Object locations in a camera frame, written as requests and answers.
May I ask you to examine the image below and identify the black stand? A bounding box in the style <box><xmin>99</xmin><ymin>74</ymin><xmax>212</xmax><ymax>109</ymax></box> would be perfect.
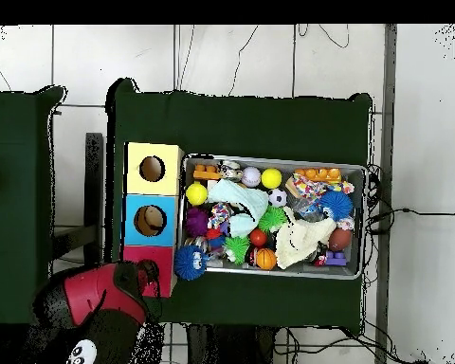
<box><xmin>52</xmin><ymin>132</ymin><xmax>104</xmax><ymax>266</ymax></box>

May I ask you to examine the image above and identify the dark green tablecloth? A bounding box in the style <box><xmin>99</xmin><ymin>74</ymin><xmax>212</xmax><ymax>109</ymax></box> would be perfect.
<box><xmin>103</xmin><ymin>77</ymin><xmax>374</xmax><ymax>337</ymax></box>

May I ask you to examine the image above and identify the orange basketball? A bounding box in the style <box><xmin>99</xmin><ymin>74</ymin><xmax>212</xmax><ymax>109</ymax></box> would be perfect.
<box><xmin>255</xmin><ymin>247</ymin><xmax>277</xmax><ymax>271</ymax></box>

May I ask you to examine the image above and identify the blue spiky ball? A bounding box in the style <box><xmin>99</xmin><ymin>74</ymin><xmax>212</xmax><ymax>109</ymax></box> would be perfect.
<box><xmin>319</xmin><ymin>190</ymin><xmax>355</xmax><ymax>222</ymax></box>

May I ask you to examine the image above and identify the red rubber ball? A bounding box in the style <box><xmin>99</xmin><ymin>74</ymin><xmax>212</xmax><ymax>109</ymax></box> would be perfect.
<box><xmin>248</xmin><ymin>227</ymin><xmax>268</xmax><ymax>248</ymax></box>

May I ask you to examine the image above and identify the black power cable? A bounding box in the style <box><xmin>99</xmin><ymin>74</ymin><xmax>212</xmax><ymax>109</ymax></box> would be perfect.
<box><xmin>367</xmin><ymin>206</ymin><xmax>455</xmax><ymax>228</ymax></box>

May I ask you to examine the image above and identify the plain yellow ball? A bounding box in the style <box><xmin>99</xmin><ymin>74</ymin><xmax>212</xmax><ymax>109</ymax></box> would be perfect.
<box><xmin>260</xmin><ymin>167</ymin><xmax>282</xmax><ymax>190</ymax></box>

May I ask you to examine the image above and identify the grey floor rail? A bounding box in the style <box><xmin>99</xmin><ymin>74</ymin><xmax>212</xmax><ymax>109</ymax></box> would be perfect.
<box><xmin>374</xmin><ymin>24</ymin><xmax>398</xmax><ymax>364</ymax></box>

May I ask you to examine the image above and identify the mint green cloth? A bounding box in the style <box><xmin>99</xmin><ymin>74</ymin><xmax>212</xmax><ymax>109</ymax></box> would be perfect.
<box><xmin>207</xmin><ymin>178</ymin><xmax>270</xmax><ymax>238</ymax></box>

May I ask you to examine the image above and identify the white baseball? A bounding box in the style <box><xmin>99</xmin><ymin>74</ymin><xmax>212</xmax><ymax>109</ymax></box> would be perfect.
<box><xmin>241</xmin><ymin>166</ymin><xmax>262</xmax><ymax>189</ymax></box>

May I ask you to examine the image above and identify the black and white soccer ball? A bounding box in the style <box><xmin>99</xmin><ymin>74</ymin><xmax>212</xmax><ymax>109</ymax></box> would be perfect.
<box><xmin>267</xmin><ymin>188</ymin><xmax>288</xmax><ymax>209</ymax></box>

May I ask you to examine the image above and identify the purple spiky monster toy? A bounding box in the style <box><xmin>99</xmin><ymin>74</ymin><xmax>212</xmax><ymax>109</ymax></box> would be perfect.
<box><xmin>184</xmin><ymin>207</ymin><xmax>211</xmax><ymax>238</ymax></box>

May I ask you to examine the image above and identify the clear mesh bin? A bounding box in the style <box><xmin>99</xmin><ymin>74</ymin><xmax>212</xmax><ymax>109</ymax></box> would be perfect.
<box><xmin>176</xmin><ymin>153</ymin><xmax>368</xmax><ymax>281</ymax></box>

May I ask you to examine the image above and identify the brown football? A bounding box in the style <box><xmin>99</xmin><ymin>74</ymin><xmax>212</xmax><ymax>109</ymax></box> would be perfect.
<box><xmin>328</xmin><ymin>227</ymin><xmax>353</xmax><ymax>252</ymax></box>

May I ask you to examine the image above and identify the blue spiky monster toy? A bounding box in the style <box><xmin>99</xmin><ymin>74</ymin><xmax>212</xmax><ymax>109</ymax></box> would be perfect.
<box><xmin>173</xmin><ymin>244</ymin><xmax>209</xmax><ymax>282</ymax></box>

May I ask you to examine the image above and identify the orange four-stud building block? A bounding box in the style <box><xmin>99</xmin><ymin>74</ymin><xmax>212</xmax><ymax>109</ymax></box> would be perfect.
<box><xmin>294</xmin><ymin>167</ymin><xmax>343</xmax><ymax>184</ymax></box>

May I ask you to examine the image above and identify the side table with green cloth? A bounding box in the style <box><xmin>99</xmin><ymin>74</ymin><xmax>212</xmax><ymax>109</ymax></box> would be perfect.
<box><xmin>0</xmin><ymin>85</ymin><xmax>72</xmax><ymax>328</ymax></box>

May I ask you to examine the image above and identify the yellow tennis ball with handle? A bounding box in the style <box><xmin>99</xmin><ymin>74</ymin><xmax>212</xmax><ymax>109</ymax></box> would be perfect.
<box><xmin>185</xmin><ymin>180</ymin><xmax>209</xmax><ymax>208</ymax></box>

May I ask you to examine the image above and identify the wooden box with three holes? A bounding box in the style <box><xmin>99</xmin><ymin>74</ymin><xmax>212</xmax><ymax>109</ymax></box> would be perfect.
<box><xmin>120</xmin><ymin>141</ymin><xmax>185</xmax><ymax>299</ymax></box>

